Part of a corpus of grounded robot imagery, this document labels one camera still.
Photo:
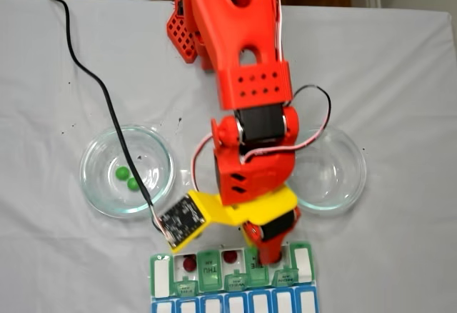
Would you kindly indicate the green round pill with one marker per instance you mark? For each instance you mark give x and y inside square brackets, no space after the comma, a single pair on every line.
[122,173]
[132,184]

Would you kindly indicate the camera board on yellow mount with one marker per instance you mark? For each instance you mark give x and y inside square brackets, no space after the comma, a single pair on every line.
[182,220]

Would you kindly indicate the red round pill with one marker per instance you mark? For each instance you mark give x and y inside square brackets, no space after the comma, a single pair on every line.
[189,263]
[230,256]

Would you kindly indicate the weekly pill organizer box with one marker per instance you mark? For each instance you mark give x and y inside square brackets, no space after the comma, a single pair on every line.
[214,273]

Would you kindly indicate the white tablecloth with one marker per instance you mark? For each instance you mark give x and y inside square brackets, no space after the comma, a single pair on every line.
[357,59]

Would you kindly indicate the clear glass bowl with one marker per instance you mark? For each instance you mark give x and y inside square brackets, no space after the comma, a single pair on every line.
[342,198]
[103,198]

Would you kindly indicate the black table clamp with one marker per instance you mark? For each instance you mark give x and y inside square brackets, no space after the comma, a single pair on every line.
[179,5]

